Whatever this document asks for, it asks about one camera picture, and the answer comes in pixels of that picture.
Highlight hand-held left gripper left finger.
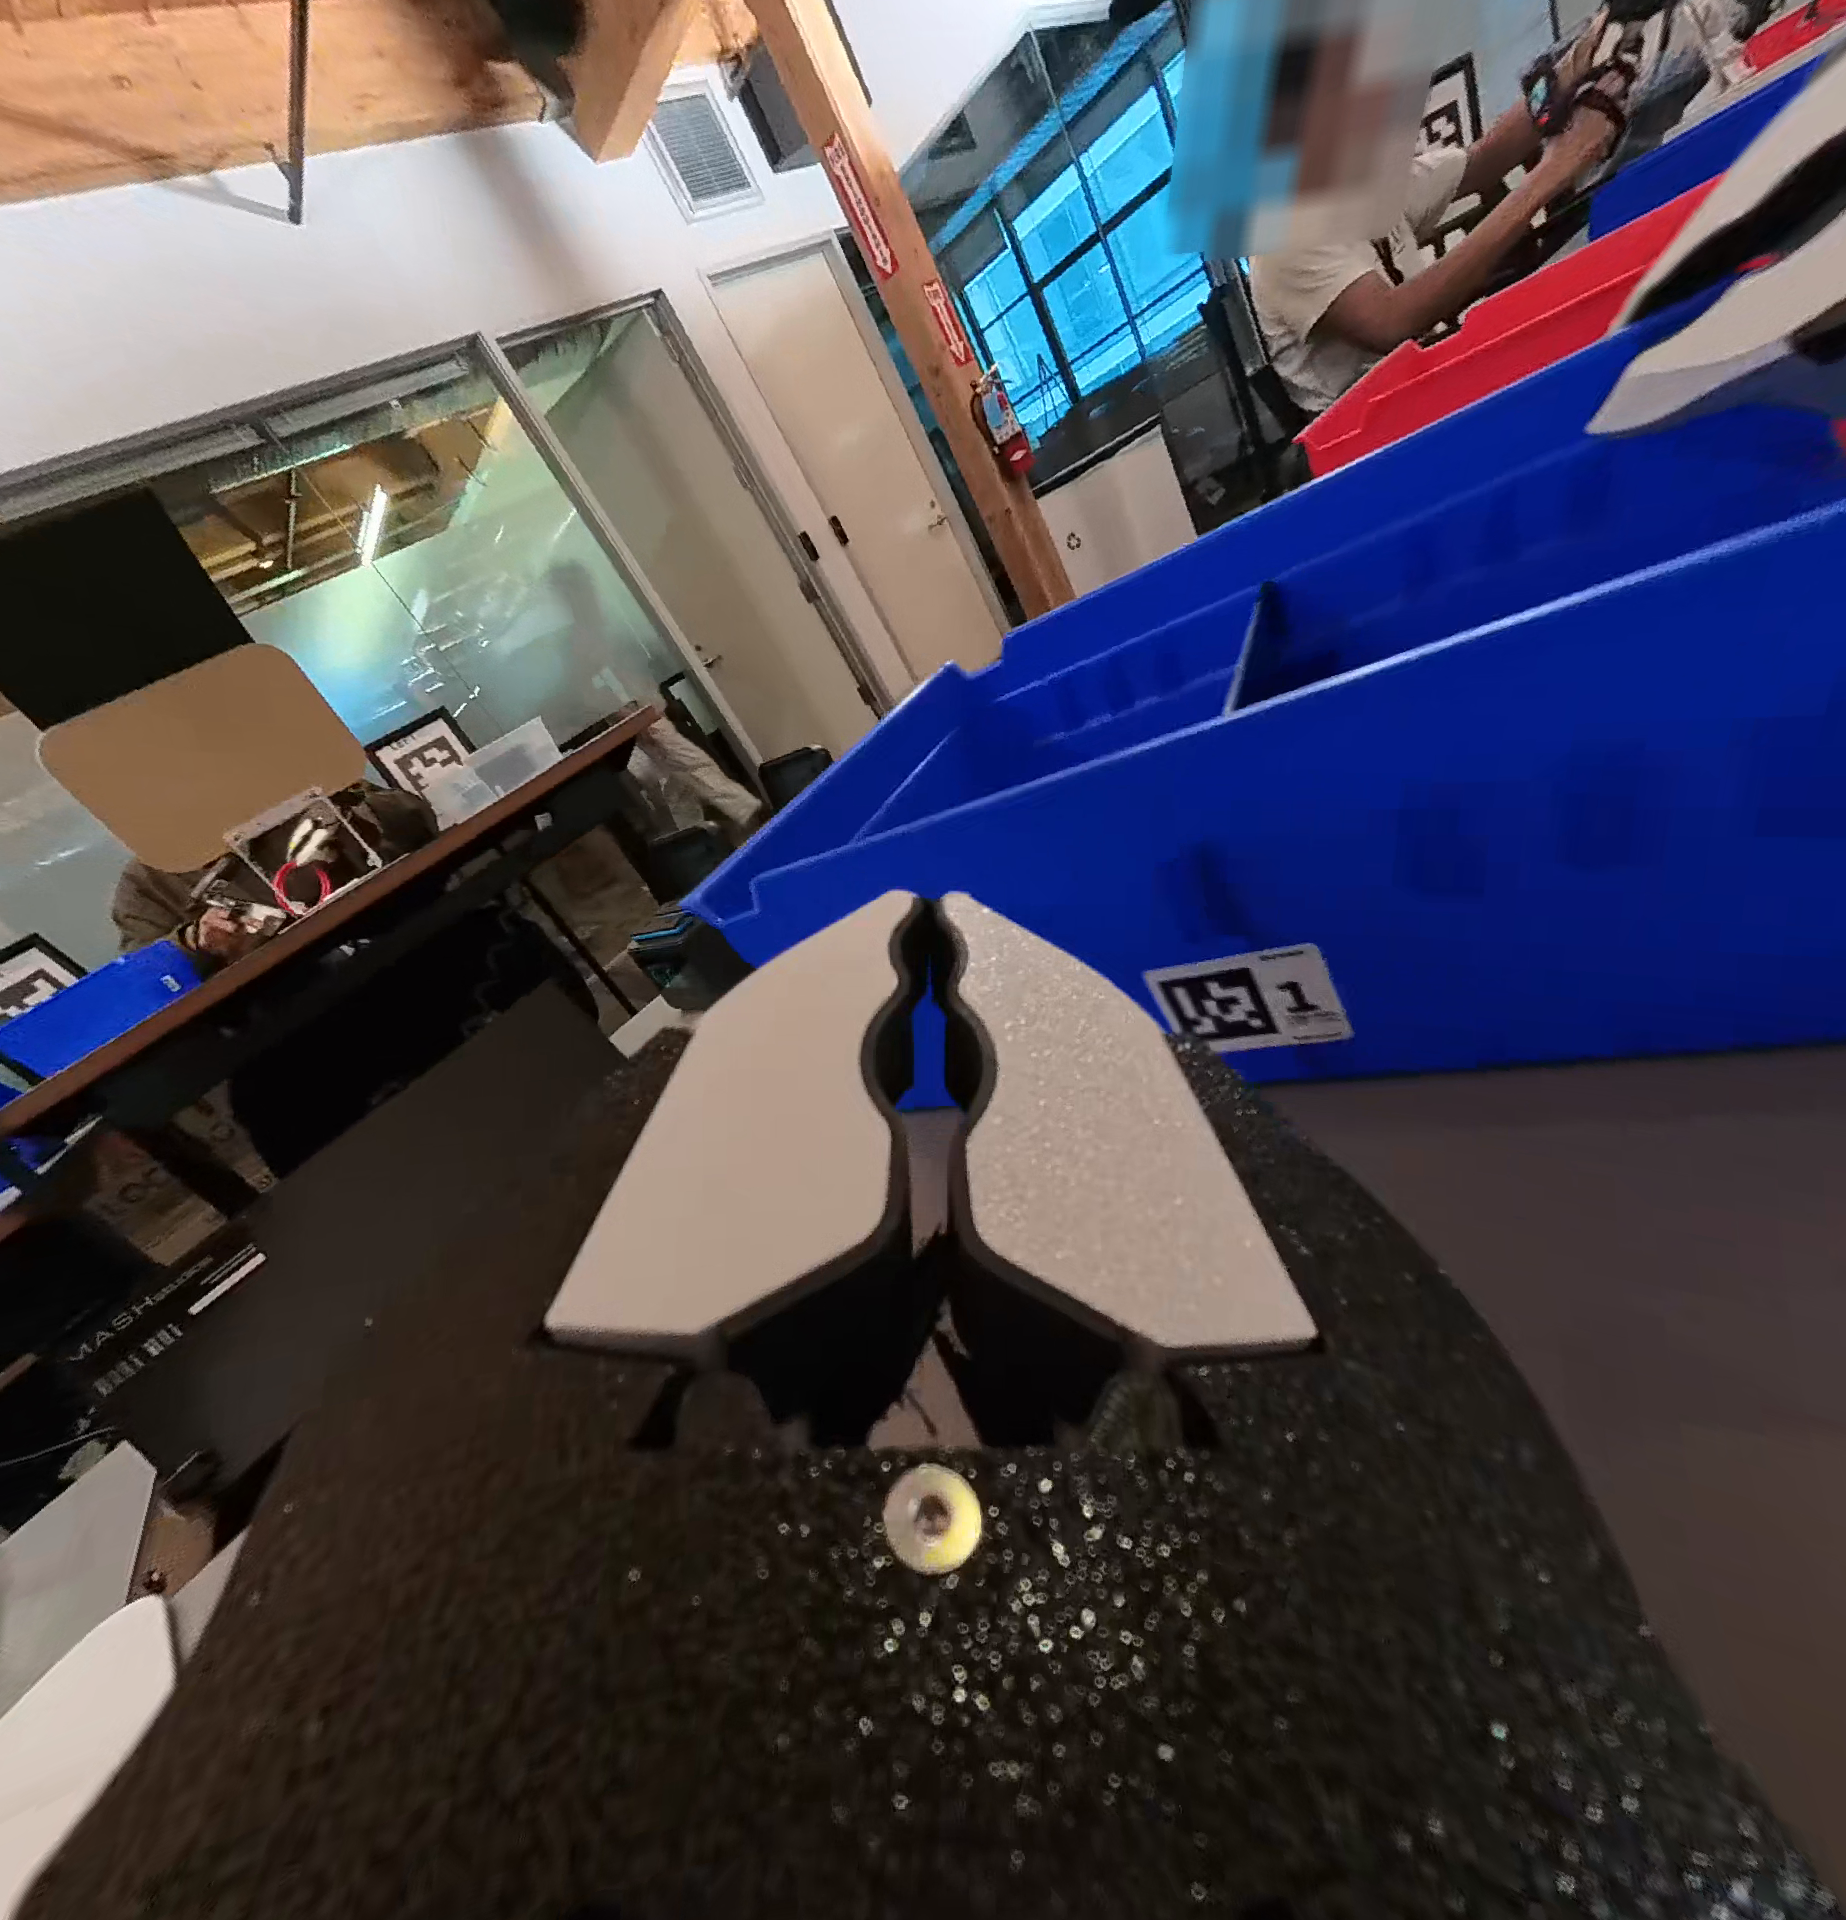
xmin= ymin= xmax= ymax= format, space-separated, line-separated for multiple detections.
xmin=543 ymin=892 xmax=925 ymax=1448

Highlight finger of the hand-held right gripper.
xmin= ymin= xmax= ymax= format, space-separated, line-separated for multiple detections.
xmin=1611 ymin=17 xmax=1846 ymax=330
xmin=1586 ymin=246 xmax=1846 ymax=439

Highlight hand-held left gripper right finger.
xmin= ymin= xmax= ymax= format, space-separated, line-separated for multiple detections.
xmin=934 ymin=892 xmax=1323 ymax=1448

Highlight red plastic bin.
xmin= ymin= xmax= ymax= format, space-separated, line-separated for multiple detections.
xmin=1296 ymin=178 xmax=1723 ymax=480

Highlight blue plastic bin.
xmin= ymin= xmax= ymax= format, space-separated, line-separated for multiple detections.
xmin=684 ymin=292 xmax=1846 ymax=1090

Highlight black flat box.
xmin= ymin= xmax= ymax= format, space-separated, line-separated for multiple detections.
xmin=54 ymin=975 xmax=632 ymax=1487

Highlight wooden edged background table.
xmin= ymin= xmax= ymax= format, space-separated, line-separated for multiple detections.
xmin=0 ymin=706 xmax=668 ymax=1187

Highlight clear plastic container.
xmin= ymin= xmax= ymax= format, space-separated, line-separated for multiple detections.
xmin=466 ymin=721 xmax=561 ymax=797

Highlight clear acrylic stand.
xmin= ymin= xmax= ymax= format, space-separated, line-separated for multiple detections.
xmin=225 ymin=796 xmax=385 ymax=918

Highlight black bin divider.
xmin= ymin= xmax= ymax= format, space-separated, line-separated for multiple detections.
xmin=1223 ymin=584 xmax=1288 ymax=715

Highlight white recycling cabinet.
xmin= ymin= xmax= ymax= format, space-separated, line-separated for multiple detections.
xmin=1035 ymin=424 xmax=1202 ymax=575

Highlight small blue bin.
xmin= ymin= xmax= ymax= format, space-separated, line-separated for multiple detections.
xmin=0 ymin=943 xmax=205 ymax=1080

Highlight red fire extinguisher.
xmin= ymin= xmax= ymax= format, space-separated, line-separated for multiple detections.
xmin=972 ymin=366 xmax=1040 ymax=479

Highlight white door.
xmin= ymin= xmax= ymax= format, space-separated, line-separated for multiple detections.
xmin=701 ymin=239 xmax=1007 ymax=710

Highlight wooden beam red signs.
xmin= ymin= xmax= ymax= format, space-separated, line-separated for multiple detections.
xmin=744 ymin=0 xmax=1079 ymax=620

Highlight white stand base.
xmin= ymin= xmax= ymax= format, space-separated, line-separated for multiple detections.
xmin=0 ymin=1595 xmax=178 ymax=1920

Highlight black dome fixture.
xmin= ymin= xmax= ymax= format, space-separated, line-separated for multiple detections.
xmin=488 ymin=0 xmax=583 ymax=83

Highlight white wall vent grille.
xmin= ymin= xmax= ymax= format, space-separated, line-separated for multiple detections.
xmin=645 ymin=81 xmax=763 ymax=223

